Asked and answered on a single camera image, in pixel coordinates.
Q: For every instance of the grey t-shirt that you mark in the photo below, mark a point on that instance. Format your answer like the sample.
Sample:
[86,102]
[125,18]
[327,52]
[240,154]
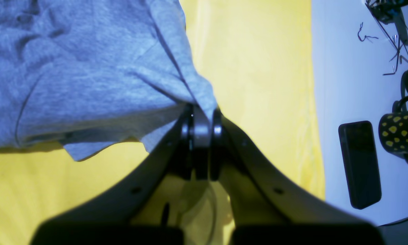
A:
[92,73]

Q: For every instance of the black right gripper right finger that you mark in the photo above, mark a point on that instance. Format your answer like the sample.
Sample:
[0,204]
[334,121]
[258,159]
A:
[269,208]

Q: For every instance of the black smartphone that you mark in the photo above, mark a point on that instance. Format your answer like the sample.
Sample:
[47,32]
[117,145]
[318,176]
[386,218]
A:
[360,161]

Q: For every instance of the yellow table cloth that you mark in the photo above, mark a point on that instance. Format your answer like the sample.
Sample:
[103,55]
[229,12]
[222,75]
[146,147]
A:
[256,54]

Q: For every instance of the black yellow patterned mug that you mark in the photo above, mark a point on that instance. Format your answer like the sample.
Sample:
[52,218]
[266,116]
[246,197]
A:
[393,129]

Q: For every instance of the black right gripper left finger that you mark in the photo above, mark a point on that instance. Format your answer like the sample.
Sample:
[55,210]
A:
[106,219]

